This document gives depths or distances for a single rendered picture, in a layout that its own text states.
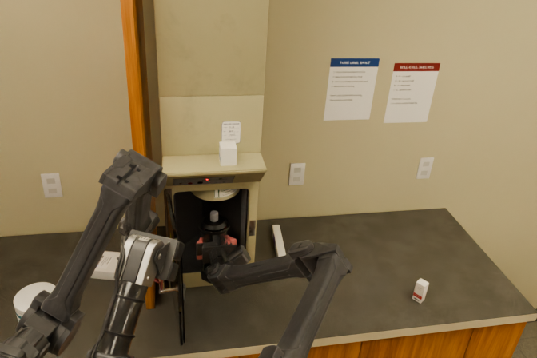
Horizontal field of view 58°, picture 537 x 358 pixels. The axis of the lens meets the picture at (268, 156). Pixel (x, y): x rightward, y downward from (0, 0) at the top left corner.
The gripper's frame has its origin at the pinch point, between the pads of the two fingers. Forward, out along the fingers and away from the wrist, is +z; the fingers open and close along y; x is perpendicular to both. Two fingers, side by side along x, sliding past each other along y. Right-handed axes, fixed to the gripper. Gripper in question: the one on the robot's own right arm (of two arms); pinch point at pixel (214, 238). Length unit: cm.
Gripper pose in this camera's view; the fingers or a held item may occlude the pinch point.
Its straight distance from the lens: 174.2
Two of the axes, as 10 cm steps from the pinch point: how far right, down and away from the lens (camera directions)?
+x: -0.4, 9.0, 4.2
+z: -2.3, -4.2, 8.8
